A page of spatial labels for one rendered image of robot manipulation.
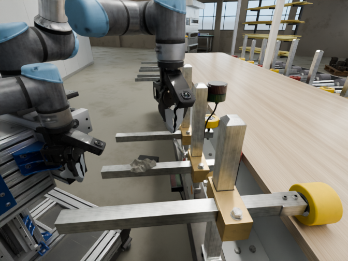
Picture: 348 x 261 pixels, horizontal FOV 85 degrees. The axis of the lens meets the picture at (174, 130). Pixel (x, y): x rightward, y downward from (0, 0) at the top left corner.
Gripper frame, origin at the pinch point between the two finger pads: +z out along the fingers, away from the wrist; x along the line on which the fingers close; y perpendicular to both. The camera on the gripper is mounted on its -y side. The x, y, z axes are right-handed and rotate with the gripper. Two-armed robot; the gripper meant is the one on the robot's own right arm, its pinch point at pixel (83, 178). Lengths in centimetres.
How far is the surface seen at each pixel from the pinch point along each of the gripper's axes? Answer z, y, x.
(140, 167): -4.7, -18.8, 1.8
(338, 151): -7, -83, 4
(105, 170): -3.4, -7.9, 1.0
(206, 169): -4.5, -39.3, 4.7
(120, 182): 82, 12, -86
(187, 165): -3.4, -33.9, 1.2
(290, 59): -18, -146, -119
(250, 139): -7, -58, -6
